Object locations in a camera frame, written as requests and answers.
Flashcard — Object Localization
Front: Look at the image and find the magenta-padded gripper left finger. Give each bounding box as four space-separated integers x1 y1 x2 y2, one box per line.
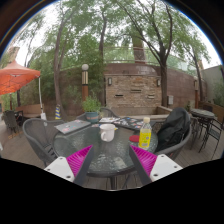
44 144 96 187

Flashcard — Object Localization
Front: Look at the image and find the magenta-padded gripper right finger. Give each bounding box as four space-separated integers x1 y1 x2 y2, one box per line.
128 145 184 186

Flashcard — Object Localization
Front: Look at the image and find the clear bottle with yellow label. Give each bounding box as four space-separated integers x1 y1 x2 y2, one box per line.
138 116 153 150

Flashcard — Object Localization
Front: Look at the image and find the flat round red coaster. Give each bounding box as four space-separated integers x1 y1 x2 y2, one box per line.
129 134 141 144

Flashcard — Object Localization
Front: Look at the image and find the grey laptop with stickers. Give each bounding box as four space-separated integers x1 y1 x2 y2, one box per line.
54 119 92 135

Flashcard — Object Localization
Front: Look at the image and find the grey wicker chair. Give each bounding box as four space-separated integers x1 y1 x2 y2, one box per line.
76 107 120 123
153 114 194 161
22 117 65 168

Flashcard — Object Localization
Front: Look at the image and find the white ceramic mug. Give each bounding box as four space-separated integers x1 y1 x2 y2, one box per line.
99 123 116 143

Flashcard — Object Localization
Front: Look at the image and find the black laptop with stickers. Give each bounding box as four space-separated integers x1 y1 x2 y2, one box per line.
113 116 145 131

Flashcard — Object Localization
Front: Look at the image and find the black jacket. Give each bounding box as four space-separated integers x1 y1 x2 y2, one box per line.
156 107 192 153

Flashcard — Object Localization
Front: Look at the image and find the blue yellow striped bollard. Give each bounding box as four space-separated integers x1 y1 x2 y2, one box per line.
54 104 63 121

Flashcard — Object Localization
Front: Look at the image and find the potted green plant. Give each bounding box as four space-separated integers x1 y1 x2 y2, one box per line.
81 94 102 124

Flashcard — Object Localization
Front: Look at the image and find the wooden bench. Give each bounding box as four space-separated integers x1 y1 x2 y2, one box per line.
14 103 45 120

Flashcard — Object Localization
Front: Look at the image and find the black metal chair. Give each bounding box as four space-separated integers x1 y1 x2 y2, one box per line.
199 117 224 160

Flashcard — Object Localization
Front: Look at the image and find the round dark patio table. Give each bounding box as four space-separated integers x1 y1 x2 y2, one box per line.
190 108 216 141

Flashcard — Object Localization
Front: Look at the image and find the dark patio chair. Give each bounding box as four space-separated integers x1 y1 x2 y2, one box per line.
2 109 24 135

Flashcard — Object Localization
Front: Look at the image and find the orange patio umbrella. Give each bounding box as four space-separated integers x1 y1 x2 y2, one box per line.
0 59 42 96

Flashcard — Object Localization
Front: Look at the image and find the globe-topped lamp post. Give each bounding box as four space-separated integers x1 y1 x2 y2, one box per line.
81 63 90 103

